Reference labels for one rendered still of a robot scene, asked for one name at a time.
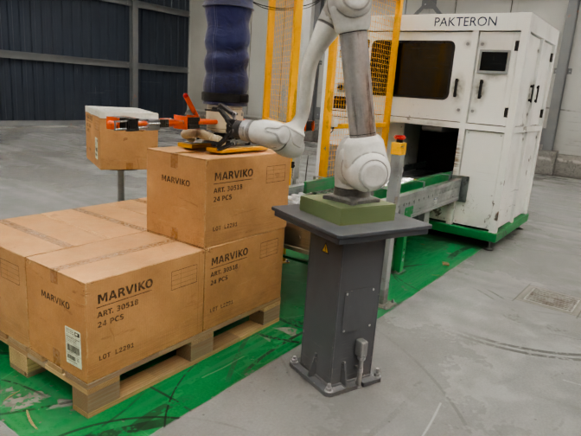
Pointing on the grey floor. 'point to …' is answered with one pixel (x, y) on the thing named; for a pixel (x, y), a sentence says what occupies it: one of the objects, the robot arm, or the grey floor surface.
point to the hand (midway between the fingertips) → (208, 125)
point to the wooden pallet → (28, 361)
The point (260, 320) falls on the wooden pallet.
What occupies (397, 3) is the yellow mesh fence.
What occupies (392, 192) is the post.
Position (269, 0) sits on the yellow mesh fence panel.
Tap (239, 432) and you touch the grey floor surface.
